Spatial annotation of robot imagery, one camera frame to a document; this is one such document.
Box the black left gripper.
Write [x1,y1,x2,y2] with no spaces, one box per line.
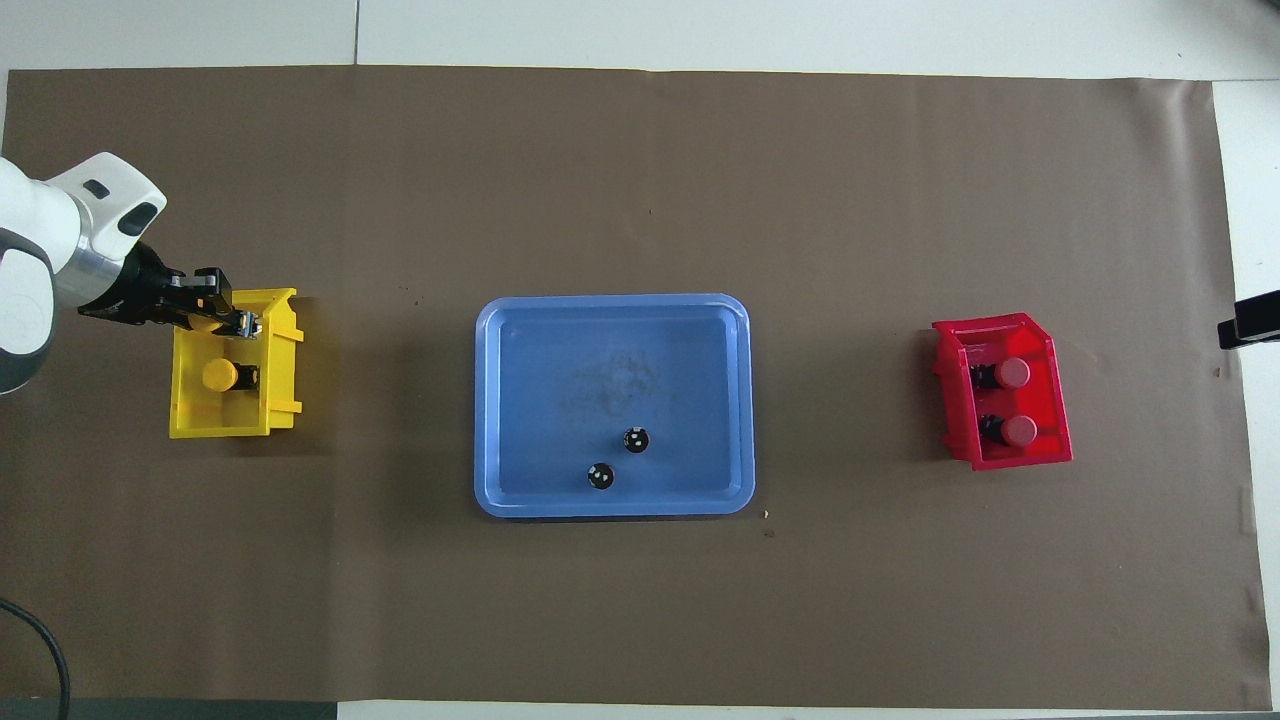
[78,243,251,336]

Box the red push button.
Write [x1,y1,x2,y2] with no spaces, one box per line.
[978,414,1039,449]
[968,357,1032,392]

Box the yellow plastic storage bin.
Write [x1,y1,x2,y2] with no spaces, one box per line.
[168,287,305,441]

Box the red plastic storage bin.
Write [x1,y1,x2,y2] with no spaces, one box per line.
[930,312,1075,473]

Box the blue plastic tray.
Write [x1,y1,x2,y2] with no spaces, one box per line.
[474,293,756,519]

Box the brown paper table mat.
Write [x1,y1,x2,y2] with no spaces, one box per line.
[0,65,1273,713]

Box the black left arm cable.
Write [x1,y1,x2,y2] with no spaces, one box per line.
[0,597,71,720]

